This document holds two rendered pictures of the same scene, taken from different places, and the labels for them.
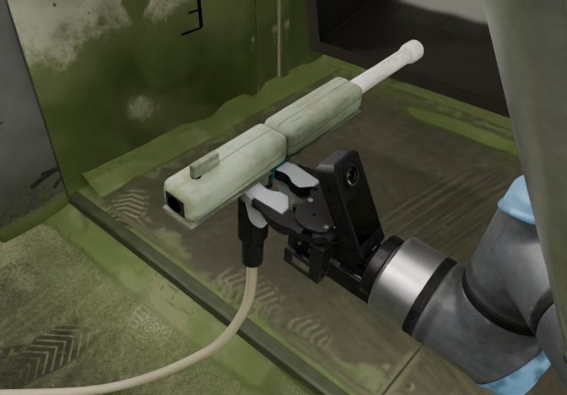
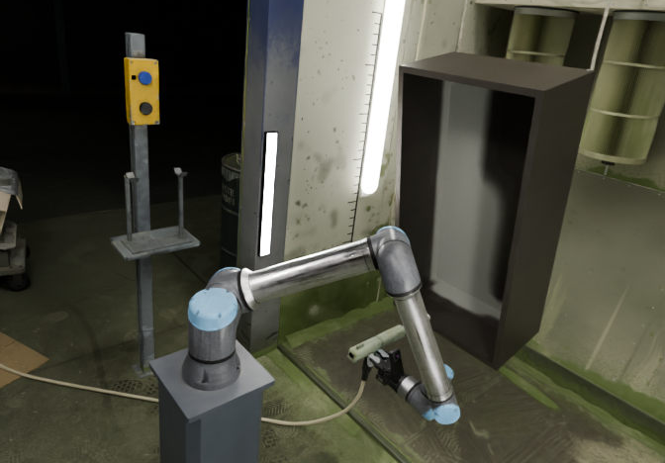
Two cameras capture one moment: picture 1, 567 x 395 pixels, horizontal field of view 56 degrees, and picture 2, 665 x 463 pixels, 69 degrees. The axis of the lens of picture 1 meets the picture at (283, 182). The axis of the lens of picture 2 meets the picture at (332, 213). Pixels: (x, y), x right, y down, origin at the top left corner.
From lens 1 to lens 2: 1.47 m
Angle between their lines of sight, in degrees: 17
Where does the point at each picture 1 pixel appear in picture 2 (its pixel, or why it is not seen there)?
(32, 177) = (268, 334)
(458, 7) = (452, 297)
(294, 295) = (372, 404)
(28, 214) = (261, 350)
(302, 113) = (387, 335)
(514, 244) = not seen: hidden behind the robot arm
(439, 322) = (413, 397)
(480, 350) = (422, 404)
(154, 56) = (325, 289)
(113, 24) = not seen: hidden behind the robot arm
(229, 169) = (365, 348)
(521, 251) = not seen: hidden behind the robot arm
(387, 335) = (408, 425)
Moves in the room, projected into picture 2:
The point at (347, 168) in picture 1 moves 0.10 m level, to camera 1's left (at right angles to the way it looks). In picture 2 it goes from (396, 353) to (371, 348)
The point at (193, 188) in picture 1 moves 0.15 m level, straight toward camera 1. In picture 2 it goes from (356, 351) to (361, 377)
